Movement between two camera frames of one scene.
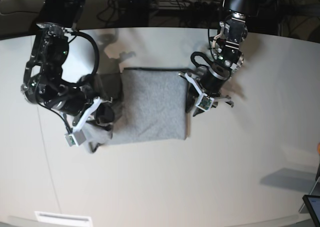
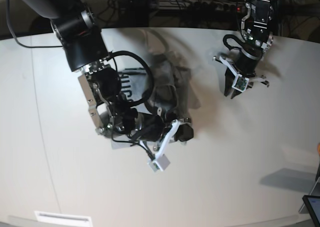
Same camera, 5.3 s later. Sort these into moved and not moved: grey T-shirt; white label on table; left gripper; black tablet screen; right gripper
Moved: right gripper; left gripper; grey T-shirt
Not moved: white label on table; black tablet screen
